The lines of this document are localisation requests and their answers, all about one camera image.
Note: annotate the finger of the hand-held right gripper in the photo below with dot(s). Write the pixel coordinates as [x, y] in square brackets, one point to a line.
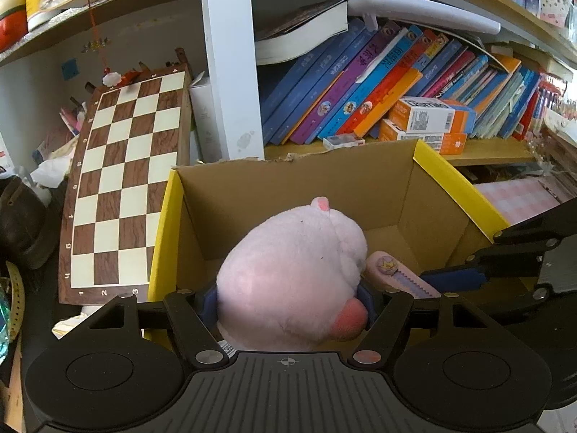
[542, 293]
[453, 278]

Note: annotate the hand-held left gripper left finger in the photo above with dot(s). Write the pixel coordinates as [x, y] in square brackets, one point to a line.
[210, 303]

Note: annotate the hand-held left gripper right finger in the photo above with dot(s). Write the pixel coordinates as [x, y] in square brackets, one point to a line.
[367, 304]

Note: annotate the pink toothed plastic case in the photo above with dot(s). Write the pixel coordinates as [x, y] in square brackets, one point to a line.
[388, 268]

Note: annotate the pink plush toy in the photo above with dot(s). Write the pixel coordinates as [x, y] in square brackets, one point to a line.
[288, 270]

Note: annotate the yellow cardboard box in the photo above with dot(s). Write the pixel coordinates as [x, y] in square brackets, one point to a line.
[279, 189]

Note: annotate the pink checked cloth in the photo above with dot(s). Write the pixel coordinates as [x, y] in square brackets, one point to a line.
[518, 196]

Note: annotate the stack of papers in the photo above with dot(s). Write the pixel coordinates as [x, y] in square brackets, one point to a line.
[559, 162]

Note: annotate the orange and white box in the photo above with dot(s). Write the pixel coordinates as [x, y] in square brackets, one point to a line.
[446, 144]
[428, 115]

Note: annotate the white crumpled paper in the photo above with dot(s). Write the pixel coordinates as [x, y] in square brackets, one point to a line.
[67, 324]

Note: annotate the brown wooden chessboard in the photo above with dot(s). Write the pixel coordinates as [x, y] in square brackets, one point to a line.
[121, 180]

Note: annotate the brown leather bag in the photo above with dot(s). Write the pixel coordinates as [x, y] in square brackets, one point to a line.
[22, 225]

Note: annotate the white crumpled tissue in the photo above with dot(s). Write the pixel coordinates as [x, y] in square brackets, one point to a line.
[47, 173]

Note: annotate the row of colourful books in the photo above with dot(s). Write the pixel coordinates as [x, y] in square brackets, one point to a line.
[356, 90]

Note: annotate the red hanging charm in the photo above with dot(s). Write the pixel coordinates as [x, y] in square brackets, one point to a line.
[116, 79]

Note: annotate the white wooden bookshelf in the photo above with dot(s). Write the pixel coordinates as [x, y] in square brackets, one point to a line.
[231, 54]

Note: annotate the blue sticky note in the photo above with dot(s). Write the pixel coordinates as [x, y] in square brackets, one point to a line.
[70, 68]

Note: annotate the thick dark-covered book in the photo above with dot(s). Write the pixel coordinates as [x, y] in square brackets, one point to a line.
[306, 36]

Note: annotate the red and white round toy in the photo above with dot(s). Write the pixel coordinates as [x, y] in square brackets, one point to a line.
[11, 18]

